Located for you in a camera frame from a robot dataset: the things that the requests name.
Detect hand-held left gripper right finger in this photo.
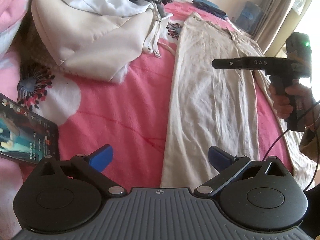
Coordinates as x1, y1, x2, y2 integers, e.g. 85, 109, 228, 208
194, 145, 287, 197

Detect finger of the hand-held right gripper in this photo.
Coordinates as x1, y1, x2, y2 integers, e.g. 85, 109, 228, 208
212, 57, 244, 70

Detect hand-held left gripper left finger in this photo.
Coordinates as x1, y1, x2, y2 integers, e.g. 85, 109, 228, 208
35, 144, 127, 197

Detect khaki pants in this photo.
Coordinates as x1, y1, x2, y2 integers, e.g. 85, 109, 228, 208
160, 12, 316, 188

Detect person's right forearm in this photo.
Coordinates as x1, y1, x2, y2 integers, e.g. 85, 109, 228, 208
299, 127, 320, 161

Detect person's right hand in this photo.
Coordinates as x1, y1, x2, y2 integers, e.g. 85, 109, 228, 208
269, 81, 316, 131

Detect pink floral blanket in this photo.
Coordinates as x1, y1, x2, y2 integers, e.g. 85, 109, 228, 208
0, 0, 300, 240

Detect blue water bottle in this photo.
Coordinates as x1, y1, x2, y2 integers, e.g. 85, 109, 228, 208
236, 1, 266, 34

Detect beige curtain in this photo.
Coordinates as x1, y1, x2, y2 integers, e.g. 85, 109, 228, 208
252, 0, 305, 53

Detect folded blue jeans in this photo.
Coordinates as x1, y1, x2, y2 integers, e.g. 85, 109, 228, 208
190, 0, 228, 20

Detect smartphone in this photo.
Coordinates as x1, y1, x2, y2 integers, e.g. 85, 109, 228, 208
0, 92, 60, 166

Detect person's black trousers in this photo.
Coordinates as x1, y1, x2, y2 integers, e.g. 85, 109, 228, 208
299, 185, 320, 240

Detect pink and blue quilt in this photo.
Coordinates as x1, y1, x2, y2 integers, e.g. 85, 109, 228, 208
0, 0, 34, 56

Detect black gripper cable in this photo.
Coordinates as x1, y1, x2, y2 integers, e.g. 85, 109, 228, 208
262, 100, 320, 193

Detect small wall poster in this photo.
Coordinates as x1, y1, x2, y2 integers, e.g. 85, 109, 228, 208
292, 0, 307, 13

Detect cream hoodie with drawstrings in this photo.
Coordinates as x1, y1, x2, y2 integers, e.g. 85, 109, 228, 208
32, 0, 176, 83

